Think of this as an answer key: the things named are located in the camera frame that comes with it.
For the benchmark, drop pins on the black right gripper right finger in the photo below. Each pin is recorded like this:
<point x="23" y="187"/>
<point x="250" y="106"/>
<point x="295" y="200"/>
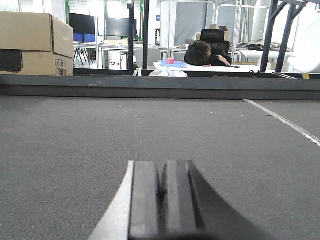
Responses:
<point x="192" y="208"/>

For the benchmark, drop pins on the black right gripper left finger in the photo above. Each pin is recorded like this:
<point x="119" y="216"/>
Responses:
<point x="133" y="214"/>

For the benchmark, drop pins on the dark grey conveyor belt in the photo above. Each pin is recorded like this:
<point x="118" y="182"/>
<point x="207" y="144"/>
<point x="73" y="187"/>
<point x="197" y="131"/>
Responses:
<point x="63" y="159"/>

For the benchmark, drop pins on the pink block on tray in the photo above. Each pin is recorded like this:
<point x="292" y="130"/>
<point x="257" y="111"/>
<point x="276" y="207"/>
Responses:
<point x="170" y="61"/>

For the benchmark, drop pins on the clear plastic bag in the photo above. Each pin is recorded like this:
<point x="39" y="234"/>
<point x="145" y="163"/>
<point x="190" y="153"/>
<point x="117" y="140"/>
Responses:
<point x="166" y="72"/>

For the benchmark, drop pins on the light blue tray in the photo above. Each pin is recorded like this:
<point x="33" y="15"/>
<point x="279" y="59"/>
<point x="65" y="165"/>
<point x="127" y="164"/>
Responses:
<point x="176" y="64"/>

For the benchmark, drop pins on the white table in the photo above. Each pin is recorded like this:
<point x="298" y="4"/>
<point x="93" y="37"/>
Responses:
<point x="238" y="69"/>

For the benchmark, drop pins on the person in black clothes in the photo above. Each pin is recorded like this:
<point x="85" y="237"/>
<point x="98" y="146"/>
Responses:
<point x="203" y="54"/>

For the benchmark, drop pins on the grey office chair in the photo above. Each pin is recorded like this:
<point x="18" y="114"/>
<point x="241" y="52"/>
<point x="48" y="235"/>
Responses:
<point x="154" y="55"/>

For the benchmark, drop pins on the black office chair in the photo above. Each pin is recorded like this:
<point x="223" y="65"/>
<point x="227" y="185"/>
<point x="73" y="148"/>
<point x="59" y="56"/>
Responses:
<point x="215" y="37"/>

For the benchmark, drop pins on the lower cardboard box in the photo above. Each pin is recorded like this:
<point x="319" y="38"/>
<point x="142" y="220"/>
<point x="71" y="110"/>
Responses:
<point x="39" y="63"/>

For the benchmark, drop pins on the cardboard box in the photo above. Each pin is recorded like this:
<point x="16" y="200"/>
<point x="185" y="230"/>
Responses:
<point x="41" y="32"/>
<point x="39" y="63"/>

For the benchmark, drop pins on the black monitor right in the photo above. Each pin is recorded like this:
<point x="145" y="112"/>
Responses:
<point x="117" y="27"/>

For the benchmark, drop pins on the black monitor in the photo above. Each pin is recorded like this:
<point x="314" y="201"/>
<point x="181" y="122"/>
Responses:
<point x="82" y="24"/>
<point x="117" y="27"/>

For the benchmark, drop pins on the black monitor left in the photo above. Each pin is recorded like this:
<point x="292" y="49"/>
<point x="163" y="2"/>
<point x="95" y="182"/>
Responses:
<point x="82" y="24"/>

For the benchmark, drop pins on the upper cardboard box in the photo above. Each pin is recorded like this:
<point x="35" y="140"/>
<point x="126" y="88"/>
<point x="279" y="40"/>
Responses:
<point x="41" y="32"/>

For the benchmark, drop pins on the black conveyor side rail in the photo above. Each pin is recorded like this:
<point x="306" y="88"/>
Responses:
<point x="206" y="88"/>

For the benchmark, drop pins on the dark blue steel rack post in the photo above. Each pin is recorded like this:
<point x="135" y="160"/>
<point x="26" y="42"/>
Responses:
<point x="295" y="8"/>

